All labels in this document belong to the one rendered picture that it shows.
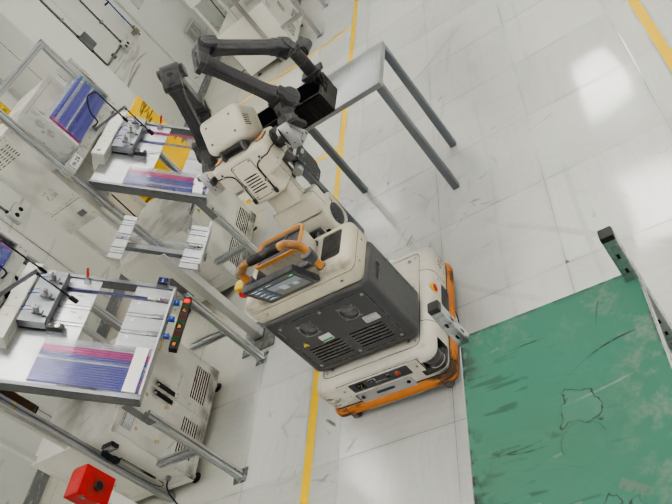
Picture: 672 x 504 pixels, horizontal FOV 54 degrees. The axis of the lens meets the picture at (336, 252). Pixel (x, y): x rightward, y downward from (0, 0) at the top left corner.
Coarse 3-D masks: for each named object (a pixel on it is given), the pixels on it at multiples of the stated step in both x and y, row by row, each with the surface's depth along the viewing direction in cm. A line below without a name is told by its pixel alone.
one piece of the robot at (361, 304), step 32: (352, 224) 264; (256, 256) 252; (320, 256) 262; (352, 256) 252; (384, 256) 277; (320, 288) 259; (352, 288) 258; (384, 288) 264; (288, 320) 274; (320, 320) 272; (352, 320) 271; (384, 320) 269; (416, 320) 276; (320, 352) 287; (352, 352) 285
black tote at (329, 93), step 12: (312, 84) 300; (300, 96) 305; (312, 96) 286; (324, 96) 286; (336, 96) 297; (300, 108) 290; (312, 108) 290; (324, 108) 289; (264, 120) 316; (276, 120) 295; (312, 120) 294
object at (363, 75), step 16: (384, 48) 362; (352, 64) 370; (368, 64) 356; (336, 80) 370; (352, 80) 356; (368, 80) 343; (352, 96) 343; (384, 96) 339; (416, 96) 383; (336, 112) 348; (400, 112) 344; (432, 112) 390; (416, 128) 353; (320, 144) 412; (448, 144) 404; (336, 160) 420; (432, 160) 364; (304, 176) 379; (352, 176) 427; (448, 176) 370
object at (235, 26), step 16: (192, 0) 685; (256, 0) 703; (272, 0) 707; (288, 0) 745; (320, 0) 748; (224, 16) 756; (240, 16) 702; (256, 16) 692; (272, 16) 691; (288, 16) 725; (304, 16) 685; (224, 32) 707; (240, 32) 705; (256, 32) 704; (272, 32) 703; (288, 32) 706; (320, 32) 698; (256, 64) 730
